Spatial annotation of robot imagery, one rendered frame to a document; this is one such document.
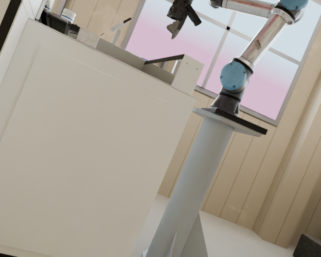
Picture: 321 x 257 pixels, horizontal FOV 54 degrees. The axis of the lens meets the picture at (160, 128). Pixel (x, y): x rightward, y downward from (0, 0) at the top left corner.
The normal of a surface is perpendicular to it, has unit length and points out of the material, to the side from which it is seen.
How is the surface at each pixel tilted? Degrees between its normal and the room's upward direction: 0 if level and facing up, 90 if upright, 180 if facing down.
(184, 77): 90
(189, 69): 90
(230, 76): 98
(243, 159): 90
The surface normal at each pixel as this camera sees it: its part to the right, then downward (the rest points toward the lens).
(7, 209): 0.32, 0.15
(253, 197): 0.13, 0.07
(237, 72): -0.37, 0.00
